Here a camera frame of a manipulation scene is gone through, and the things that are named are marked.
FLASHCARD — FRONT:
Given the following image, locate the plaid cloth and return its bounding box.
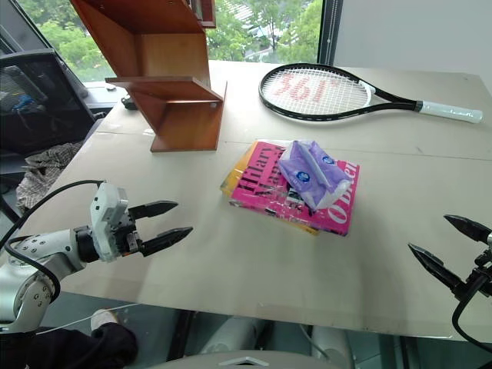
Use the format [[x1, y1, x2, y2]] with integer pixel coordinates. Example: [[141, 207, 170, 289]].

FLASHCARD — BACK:
[[16, 141, 84, 213]]

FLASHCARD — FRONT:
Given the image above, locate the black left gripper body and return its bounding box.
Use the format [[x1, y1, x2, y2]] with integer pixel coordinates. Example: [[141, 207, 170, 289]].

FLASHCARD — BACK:
[[116, 208, 144, 258]]

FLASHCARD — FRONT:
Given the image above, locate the yellow book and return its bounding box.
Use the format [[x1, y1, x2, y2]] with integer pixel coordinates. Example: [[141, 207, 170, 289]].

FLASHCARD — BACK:
[[222, 145, 321, 237]]

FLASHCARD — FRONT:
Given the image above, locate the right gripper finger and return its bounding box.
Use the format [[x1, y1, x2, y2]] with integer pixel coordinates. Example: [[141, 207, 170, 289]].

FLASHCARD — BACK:
[[443, 214, 492, 244], [407, 242, 469, 300]]

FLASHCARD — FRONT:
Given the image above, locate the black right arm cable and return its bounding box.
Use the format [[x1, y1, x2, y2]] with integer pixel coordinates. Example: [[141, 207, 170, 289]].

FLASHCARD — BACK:
[[450, 275, 492, 344]]

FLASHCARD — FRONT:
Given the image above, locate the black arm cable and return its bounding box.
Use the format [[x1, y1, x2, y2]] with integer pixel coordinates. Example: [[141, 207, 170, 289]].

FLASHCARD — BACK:
[[0, 179, 107, 308], [450, 275, 492, 344]]

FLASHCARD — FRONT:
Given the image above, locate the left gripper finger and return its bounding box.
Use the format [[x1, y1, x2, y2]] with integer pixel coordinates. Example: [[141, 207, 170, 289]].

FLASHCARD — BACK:
[[138, 226, 194, 258], [128, 200, 179, 221]]

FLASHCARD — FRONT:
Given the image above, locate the purple tissue pack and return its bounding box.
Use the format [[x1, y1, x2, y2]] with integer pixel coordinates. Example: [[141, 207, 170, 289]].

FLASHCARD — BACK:
[[278, 139, 352, 212]]

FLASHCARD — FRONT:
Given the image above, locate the pink hardcover book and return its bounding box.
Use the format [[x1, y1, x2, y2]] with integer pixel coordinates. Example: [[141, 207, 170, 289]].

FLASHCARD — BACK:
[[220, 141, 361, 237]]

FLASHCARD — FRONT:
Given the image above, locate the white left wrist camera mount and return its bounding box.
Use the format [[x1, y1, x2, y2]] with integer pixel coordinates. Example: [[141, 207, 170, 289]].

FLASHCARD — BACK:
[[88, 182, 130, 264]]

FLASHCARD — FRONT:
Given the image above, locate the white gloved person hand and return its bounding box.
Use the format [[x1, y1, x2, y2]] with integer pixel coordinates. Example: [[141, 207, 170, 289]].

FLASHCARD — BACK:
[[90, 307, 121, 332]]

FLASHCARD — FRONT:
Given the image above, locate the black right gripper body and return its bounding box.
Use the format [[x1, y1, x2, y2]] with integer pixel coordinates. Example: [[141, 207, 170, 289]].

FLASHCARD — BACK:
[[454, 248, 492, 304]]

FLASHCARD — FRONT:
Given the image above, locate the black and white tennis racket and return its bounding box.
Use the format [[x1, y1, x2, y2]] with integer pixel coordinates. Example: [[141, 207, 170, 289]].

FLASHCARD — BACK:
[[258, 63, 484, 125]]

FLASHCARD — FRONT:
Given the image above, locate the black office chair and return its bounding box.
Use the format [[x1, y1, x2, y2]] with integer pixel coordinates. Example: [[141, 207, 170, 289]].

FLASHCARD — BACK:
[[0, 48, 98, 162]]

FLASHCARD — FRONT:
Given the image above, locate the thin white string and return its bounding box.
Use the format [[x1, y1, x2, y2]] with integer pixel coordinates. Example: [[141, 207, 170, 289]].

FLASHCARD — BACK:
[[36, 302, 140, 332]]

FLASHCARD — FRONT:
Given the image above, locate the silver robot body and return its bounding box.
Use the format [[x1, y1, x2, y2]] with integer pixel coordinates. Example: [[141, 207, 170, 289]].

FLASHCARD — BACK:
[[153, 314, 357, 369]]

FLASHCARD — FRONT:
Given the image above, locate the black person sleeve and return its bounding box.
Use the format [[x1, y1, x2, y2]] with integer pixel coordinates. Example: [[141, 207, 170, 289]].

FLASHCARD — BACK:
[[0, 321, 139, 369]]

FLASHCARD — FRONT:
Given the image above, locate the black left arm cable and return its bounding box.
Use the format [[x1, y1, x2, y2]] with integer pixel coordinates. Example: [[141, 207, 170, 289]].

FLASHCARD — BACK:
[[0, 179, 107, 308]]

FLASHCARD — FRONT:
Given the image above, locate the dark window frame post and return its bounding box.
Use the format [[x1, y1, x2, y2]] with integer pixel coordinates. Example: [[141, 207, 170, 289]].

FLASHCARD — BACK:
[[317, 0, 344, 67]]

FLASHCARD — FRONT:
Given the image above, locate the wooden shelf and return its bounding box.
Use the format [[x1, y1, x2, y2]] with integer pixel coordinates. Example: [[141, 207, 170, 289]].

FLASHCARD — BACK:
[[70, 0, 228, 154]]

